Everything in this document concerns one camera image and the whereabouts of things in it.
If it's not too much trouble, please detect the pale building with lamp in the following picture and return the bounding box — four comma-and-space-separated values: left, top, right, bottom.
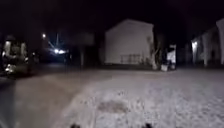
190, 18, 224, 67

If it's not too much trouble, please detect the pale bin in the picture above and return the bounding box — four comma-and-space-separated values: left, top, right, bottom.
160, 63, 169, 72

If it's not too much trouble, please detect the dark vehicle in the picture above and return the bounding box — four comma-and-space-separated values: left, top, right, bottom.
0, 35, 31, 77

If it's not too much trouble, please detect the grey asphalt road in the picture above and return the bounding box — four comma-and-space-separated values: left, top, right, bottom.
0, 68, 224, 128

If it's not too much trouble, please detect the pale gabled building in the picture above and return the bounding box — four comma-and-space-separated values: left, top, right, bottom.
104, 18, 155, 66

